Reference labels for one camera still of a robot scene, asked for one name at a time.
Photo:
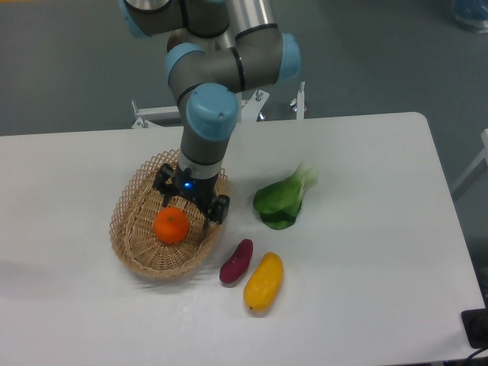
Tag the woven wicker basket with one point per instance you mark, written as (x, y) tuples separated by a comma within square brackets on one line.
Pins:
[(131, 232)]

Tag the white metal base frame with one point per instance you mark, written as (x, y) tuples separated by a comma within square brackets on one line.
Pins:
[(251, 110)]

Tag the blue object top right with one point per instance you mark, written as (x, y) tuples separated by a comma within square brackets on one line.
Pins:
[(471, 14)]

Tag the orange fruit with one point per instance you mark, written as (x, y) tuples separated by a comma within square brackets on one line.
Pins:
[(171, 225)]

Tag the green bok choy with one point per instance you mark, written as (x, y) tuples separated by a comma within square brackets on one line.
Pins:
[(279, 203)]

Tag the purple sweet potato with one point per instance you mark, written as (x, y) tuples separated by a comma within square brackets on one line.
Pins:
[(237, 264)]

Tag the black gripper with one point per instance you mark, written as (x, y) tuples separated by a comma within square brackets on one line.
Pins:
[(194, 188)]

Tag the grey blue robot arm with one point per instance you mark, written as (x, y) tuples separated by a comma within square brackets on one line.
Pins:
[(236, 46)]

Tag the black device at edge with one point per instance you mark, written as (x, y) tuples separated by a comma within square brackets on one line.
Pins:
[(475, 327)]

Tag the yellow mango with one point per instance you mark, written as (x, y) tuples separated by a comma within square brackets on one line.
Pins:
[(264, 284)]

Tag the white furniture at right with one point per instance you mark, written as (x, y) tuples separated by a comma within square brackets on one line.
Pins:
[(472, 172)]

